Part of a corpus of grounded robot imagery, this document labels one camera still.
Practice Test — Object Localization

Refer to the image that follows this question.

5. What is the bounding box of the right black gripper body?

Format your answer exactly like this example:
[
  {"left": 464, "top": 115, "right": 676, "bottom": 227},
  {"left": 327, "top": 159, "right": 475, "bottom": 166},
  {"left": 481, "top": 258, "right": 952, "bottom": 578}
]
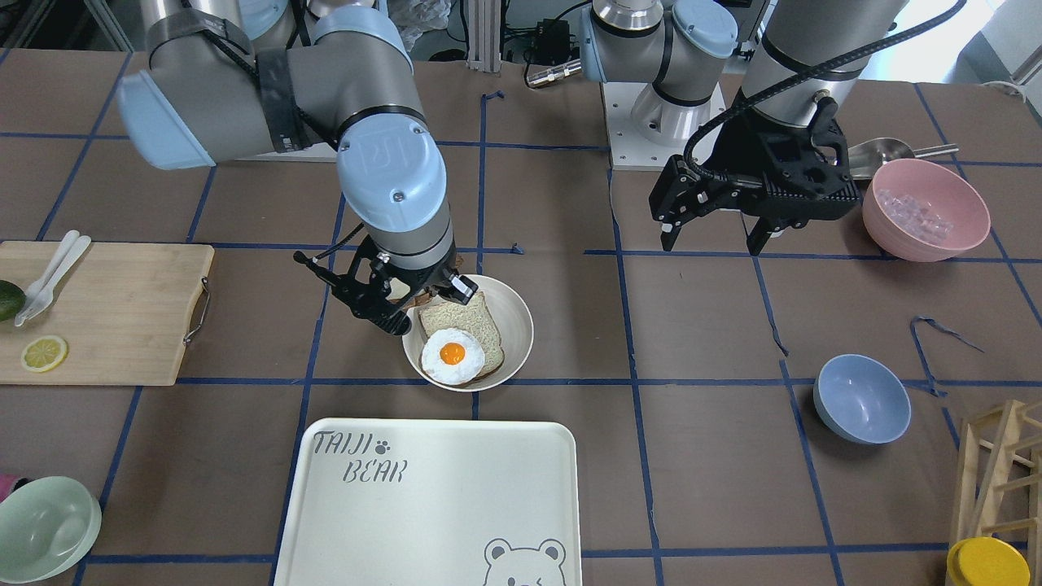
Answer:
[{"left": 338, "top": 244, "right": 457, "bottom": 318}]

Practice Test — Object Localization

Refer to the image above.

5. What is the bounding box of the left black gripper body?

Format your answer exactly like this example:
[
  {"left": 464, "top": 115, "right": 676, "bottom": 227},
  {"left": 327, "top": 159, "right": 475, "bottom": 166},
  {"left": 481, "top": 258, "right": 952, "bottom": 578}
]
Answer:
[{"left": 686, "top": 103, "right": 862, "bottom": 224}]

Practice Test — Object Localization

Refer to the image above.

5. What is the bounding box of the cream round plate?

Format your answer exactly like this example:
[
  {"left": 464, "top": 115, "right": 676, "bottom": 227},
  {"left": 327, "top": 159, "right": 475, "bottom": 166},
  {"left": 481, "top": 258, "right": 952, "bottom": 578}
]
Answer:
[{"left": 402, "top": 274, "right": 535, "bottom": 392}]

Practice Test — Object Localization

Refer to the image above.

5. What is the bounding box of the bread slice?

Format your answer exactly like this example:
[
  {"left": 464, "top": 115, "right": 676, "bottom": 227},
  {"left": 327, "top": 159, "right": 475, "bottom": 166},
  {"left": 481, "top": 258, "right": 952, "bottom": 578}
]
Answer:
[
  {"left": 417, "top": 291, "right": 506, "bottom": 379},
  {"left": 387, "top": 278, "right": 432, "bottom": 308}
]

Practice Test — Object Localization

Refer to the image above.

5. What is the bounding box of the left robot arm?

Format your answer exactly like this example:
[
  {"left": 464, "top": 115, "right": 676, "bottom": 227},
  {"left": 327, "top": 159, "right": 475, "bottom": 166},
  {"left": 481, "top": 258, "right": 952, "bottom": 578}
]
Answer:
[{"left": 580, "top": 1, "right": 904, "bottom": 255}]

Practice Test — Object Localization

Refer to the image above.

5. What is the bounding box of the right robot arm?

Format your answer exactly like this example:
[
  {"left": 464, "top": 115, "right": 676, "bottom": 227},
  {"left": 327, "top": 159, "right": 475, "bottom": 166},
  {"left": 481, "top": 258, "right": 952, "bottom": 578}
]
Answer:
[{"left": 116, "top": 1, "right": 479, "bottom": 336}]

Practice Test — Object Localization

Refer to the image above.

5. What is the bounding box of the fried egg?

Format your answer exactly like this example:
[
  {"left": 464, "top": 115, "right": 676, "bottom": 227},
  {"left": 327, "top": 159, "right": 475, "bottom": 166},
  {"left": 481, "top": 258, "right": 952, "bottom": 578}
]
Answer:
[{"left": 421, "top": 329, "right": 487, "bottom": 387}]

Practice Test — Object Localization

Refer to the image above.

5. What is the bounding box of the metal scoop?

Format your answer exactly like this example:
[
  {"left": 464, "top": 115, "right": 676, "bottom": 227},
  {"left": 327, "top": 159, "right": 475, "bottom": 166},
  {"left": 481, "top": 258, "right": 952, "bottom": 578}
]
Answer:
[{"left": 847, "top": 138, "right": 960, "bottom": 181}]

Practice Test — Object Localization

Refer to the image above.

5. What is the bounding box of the pink bowl with ice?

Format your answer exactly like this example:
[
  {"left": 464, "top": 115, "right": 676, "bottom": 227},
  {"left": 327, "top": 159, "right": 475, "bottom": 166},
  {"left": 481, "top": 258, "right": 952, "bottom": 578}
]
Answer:
[{"left": 862, "top": 158, "right": 992, "bottom": 262}]

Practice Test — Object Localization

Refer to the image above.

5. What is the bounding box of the cream bear tray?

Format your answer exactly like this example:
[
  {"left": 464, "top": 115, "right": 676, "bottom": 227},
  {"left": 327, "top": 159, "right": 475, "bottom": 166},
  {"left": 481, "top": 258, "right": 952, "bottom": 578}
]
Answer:
[{"left": 273, "top": 418, "right": 584, "bottom": 585}]

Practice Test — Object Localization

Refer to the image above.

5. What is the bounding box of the blue bowl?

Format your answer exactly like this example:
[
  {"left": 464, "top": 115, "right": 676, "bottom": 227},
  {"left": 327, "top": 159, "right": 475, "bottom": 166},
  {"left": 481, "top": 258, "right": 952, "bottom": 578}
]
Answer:
[{"left": 812, "top": 355, "right": 912, "bottom": 445}]

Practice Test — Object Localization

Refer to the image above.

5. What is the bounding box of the wooden cutting board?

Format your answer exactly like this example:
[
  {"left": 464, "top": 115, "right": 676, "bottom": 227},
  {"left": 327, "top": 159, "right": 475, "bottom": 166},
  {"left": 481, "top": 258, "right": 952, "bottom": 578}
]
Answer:
[{"left": 1, "top": 242, "right": 213, "bottom": 386}]

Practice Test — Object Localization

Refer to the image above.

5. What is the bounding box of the lemon slice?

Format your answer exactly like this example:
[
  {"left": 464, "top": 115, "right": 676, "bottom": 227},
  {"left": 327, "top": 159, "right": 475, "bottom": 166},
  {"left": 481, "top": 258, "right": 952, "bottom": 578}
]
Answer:
[{"left": 21, "top": 336, "right": 68, "bottom": 374}]

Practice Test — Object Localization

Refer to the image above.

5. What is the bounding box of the wooden cup rack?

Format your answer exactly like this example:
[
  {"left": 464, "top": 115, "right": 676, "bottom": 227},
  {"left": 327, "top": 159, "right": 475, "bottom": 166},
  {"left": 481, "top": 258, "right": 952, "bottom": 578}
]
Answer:
[{"left": 949, "top": 400, "right": 1040, "bottom": 585}]

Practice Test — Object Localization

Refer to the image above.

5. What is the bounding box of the yellow cup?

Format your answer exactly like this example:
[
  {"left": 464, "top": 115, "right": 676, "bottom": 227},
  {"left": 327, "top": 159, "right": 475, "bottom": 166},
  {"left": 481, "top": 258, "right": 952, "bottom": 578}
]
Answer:
[{"left": 946, "top": 536, "right": 1031, "bottom": 585}]

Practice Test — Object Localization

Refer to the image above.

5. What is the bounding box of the light green bowl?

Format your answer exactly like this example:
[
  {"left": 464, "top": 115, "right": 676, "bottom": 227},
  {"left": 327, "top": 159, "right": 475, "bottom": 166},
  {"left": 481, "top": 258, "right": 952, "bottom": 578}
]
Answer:
[{"left": 1, "top": 477, "right": 102, "bottom": 584}]

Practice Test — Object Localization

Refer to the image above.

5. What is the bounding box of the pink cloth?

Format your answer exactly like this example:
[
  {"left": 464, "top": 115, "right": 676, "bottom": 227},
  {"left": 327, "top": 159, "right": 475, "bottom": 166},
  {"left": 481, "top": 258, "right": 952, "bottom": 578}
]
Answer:
[{"left": 0, "top": 474, "right": 31, "bottom": 503}]

